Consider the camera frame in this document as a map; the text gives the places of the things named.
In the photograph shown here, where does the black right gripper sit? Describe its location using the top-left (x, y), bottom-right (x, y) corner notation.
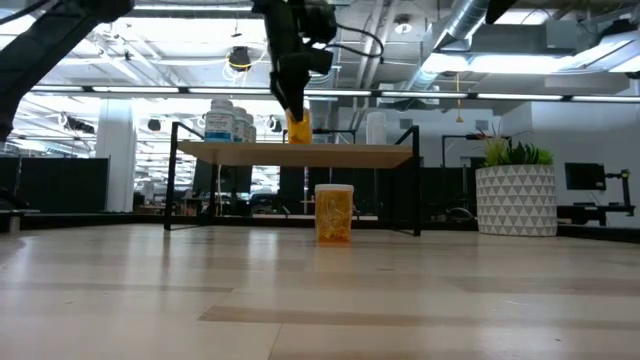
top-left (269, 42), bottom-right (311, 124)

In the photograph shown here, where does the orange pill bottle white cap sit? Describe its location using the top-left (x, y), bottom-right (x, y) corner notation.
top-left (285, 107), bottom-right (314, 145)
top-left (314, 183), bottom-right (355, 245)

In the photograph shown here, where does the clear translucent medicine bottle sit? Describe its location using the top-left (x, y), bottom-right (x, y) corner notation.
top-left (366, 110), bottom-right (388, 146)

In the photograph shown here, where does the overhead light bar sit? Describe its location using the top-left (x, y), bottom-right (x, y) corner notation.
top-left (29, 85), bottom-right (640, 103)

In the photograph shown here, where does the white building column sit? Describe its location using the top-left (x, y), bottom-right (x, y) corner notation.
top-left (95, 98), bottom-right (137, 214)

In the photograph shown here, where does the succulent in white patterned pot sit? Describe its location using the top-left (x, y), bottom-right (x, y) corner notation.
top-left (469, 127), bottom-right (559, 237)

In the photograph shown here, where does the black office partition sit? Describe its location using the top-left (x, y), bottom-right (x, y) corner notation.
top-left (0, 157), bottom-right (110, 215)

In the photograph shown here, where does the black background monitor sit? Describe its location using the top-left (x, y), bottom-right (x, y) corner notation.
top-left (564, 162), bottom-right (607, 192)

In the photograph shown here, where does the black background desk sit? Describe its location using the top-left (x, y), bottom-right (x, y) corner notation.
top-left (557, 202), bottom-right (637, 226)

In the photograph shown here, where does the wooden shelf with black frame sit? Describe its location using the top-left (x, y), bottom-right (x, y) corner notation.
top-left (163, 121), bottom-right (422, 237)

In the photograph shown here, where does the black overhead camera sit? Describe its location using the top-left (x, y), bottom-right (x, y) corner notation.
top-left (228, 45), bottom-right (253, 73)

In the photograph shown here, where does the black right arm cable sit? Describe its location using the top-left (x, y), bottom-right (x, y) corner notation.
top-left (324, 22), bottom-right (386, 60)

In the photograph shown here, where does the yellow hanging cord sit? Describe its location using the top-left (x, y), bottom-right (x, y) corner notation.
top-left (453, 72), bottom-right (464, 124)

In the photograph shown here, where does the black metal table frame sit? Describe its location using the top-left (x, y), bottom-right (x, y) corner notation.
top-left (0, 209), bottom-right (640, 245)

